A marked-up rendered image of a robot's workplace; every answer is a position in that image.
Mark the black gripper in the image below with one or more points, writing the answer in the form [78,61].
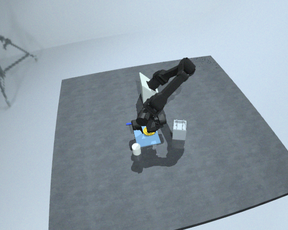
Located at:
[159,119]

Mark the white cylinder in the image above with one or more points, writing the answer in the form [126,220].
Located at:
[136,149]

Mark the yellow plate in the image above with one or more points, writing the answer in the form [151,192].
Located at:
[146,133]

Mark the light blue flat mat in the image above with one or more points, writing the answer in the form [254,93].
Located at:
[144,140]

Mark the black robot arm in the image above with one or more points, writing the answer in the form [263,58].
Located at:
[159,100]

